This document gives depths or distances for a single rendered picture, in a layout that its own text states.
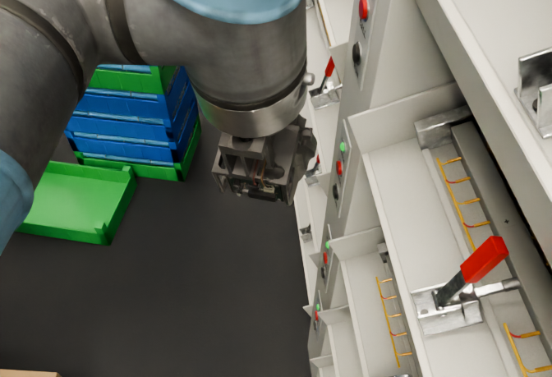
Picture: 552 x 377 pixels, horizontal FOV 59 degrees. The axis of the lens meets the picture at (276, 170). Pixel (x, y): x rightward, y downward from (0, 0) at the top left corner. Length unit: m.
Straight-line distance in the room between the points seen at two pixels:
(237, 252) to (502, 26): 1.05
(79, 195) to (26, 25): 1.17
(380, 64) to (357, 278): 0.29
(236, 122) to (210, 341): 0.83
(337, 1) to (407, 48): 0.26
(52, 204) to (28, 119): 1.19
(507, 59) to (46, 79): 0.22
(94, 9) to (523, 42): 0.22
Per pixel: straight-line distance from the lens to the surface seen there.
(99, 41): 0.31
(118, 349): 1.19
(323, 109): 0.77
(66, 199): 1.44
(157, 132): 1.26
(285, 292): 1.19
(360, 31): 0.43
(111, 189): 1.42
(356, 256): 0.61
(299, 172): 0.56
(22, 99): 0.25
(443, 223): 0.40
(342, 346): 0.77
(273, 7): 0.28
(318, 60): 0.85
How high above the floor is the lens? 1.07
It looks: 50 degrees down
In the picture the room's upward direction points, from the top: straight up
